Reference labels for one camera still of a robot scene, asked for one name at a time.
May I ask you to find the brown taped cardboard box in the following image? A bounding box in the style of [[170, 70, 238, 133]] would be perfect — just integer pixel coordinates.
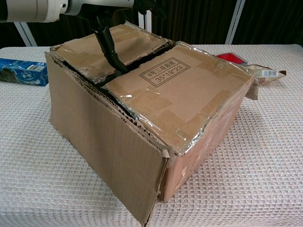
[[45, 21, 260, 227]]

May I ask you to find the red flat case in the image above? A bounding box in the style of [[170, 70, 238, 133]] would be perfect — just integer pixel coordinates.
[[217, 53, 248, 64]]

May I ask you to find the dark green curtain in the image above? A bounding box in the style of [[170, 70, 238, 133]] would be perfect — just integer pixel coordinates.
[[0, 21, 27, 48], [234, 0, 303, 45], [151, 0, 235, 45], [23, 9, 143, 47]]

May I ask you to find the beige snack packet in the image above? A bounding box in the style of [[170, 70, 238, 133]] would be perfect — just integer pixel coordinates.
[[246, 63, 287, 85]]

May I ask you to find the beige waffle tablecloth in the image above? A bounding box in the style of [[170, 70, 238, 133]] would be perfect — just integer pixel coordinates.
[[0, 44, 303, 227]]

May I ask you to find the blue printed carton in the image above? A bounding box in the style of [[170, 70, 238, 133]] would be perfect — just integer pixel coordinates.
[[0, 58, 49, 87]]

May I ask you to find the white partition frame post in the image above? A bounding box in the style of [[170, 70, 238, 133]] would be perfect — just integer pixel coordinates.
[[138, 9, 152, 33], [224, 0, 246, 44], [13, 22, 37, 47]]

